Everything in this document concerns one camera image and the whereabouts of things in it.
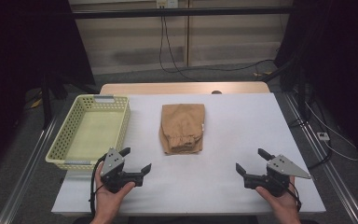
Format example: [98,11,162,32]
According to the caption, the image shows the white table mat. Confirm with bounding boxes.
[51,92,326,217]

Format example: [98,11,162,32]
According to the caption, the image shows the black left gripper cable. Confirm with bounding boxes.
[89,155,107,217]

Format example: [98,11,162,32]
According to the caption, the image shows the person's right hand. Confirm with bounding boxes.
[255,176,301,220]

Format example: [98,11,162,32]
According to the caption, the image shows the pale yellow plastic basket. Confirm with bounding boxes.
[45,94,131,172]

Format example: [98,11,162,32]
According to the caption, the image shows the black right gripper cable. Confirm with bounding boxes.
[287,181,302,213]

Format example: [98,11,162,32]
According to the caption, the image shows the white floor cable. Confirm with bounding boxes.
[304,102,358,162]

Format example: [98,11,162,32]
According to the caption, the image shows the brown pants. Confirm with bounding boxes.
[158,103,206,156]

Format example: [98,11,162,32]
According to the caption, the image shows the person's left hand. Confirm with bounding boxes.
[93,171,136,218]

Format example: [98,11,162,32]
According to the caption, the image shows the wooden table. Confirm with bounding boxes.
[99,81,271,96]

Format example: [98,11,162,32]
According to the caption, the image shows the white wall outlet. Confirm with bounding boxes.
[156,0,179,9]

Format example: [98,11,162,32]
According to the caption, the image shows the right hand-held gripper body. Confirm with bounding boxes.
[262,154,311,198]

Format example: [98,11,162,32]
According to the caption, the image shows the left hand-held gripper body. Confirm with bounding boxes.
[100,147,131,194]

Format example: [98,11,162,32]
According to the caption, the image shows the metal floor rail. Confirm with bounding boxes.
[283,92,358,224]
[0,118,59,224]

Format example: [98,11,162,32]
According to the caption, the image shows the black curtain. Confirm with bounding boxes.
[0,0,96,179]
[273,0,358,169]

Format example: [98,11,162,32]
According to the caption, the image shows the black wall cable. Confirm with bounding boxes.
[158,15,169,74]

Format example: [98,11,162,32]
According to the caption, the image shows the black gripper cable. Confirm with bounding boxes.
[287,181,302,213]
[89,155,107,217]

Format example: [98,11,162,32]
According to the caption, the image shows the long black floor cable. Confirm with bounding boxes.
[161,15,276,82]

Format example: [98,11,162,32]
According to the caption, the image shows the black stand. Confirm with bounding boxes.
[41,72,101,131]
[262,57,312,123]

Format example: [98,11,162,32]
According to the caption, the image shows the black horizontal bar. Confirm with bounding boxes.
[71,7,294,20]

